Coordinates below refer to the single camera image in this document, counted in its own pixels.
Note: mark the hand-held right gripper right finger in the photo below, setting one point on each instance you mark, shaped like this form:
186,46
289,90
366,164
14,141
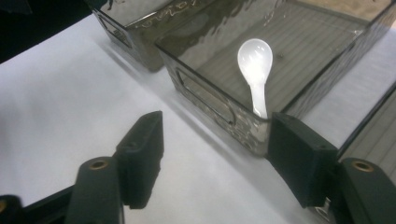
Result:
302,158

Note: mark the smoky clear plastic bin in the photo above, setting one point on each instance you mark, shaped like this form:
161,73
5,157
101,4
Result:
379,140
140,12
311,40

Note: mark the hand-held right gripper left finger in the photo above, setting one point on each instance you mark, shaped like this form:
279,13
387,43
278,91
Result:
141,158

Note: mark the white ceramic spoon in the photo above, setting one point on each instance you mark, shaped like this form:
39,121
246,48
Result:
254,60

